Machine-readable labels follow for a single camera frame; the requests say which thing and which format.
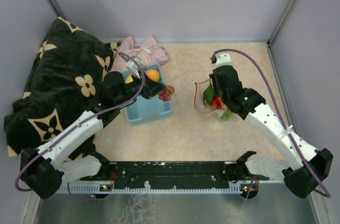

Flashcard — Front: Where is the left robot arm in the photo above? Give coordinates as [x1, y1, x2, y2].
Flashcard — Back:
[15, 72, 165, 199]

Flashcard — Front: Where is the black floral plush blanket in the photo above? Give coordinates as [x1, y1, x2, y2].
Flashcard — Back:
[4, 17, 121, 157]

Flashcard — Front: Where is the green grape bunch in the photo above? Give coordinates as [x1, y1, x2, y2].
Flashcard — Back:
[219, 110, 233, 121]

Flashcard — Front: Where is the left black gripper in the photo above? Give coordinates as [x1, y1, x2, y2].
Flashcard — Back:
[115, 70, 167, 106]

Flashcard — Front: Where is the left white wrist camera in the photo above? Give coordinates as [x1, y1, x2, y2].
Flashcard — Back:
[125, 56, 141, 79]

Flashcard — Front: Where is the clear zip top bag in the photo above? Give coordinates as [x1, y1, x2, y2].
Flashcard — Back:
[192, 79, 233, 121]

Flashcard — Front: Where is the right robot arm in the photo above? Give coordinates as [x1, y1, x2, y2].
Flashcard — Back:
[210, 65, 333, 199]

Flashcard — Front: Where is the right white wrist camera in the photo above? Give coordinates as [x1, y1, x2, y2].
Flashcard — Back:
[210, 51, 232, 68]

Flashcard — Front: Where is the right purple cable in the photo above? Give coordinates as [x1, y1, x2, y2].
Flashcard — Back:
[212, 48, 332, 200]

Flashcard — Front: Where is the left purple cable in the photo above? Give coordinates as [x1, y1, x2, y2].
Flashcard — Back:
[15, 51, 146, 202]

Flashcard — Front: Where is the light blue plastic basket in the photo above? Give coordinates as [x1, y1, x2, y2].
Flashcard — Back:
[121, 62, 173, 126]

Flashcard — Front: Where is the purple cable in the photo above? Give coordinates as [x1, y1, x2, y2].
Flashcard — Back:
[212, 48, 332, 200]
[15, 51, 146, 202]

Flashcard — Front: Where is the yellow pear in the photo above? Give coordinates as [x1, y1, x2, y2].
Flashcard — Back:
[125, 75, 133, 84]

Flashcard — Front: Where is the pink cloth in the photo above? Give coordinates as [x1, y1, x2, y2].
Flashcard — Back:
[111, 36, 169, 72]

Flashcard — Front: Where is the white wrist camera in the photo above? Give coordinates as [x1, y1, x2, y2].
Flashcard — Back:
[210, 51, 232, 68]
[125, 56, 141, 79]

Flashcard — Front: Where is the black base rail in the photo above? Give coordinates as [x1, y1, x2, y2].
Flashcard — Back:
[81, 161, 251, 190]

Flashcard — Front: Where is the purple grape bunch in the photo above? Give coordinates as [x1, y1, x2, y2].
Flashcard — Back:
[158, 85, 175, 102]

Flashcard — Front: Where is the red strawberry bunch with leaves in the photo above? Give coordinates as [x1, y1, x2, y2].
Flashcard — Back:
[203, 86, 226, 111]

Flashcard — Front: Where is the orange peach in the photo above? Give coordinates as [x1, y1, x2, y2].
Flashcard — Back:
[146, 69, 160, 82]

